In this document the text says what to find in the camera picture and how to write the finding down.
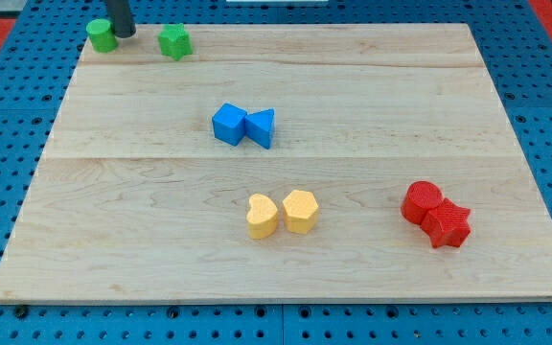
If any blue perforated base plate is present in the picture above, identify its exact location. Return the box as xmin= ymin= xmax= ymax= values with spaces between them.
xmin=0 ymin=0 xmax=552 ymax=344

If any green star block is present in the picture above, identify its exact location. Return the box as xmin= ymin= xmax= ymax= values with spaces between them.
xmin=157 ymin=23 xmax=193 ymax=60

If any red cylinder block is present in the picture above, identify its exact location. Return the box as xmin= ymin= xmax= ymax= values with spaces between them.
xmin=400 ymin=180 xmax=444 ymax=225

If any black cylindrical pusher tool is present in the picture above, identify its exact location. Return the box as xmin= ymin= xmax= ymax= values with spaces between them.
xmin=104 ymin=0 xmax=136 ymax=38

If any yellow heart block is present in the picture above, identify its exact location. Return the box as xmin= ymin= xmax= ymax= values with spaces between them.
xmin=246 ymin=194 xmax=278 ymax=240

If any blue triangle block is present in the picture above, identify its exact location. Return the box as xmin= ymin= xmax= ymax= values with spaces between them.
xmin=244 ymin=109 xmax=275 ymax=150

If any red star block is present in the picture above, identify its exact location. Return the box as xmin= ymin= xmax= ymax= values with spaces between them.
xmin=421 ymin=198 xmax=472 ymax=248

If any blue cube block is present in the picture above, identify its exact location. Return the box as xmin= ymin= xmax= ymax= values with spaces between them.
xmin=212 ymin=103 xmax=247 ymax=146

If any green cylinder block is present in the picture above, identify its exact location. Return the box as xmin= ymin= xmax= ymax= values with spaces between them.
xmin=85 ymin=18 xmax=118 ymax=53

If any yellow hexagon block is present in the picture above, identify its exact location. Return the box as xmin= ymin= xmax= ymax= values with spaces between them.
xmin=283 ymin=190 xmax=319 ymax=234

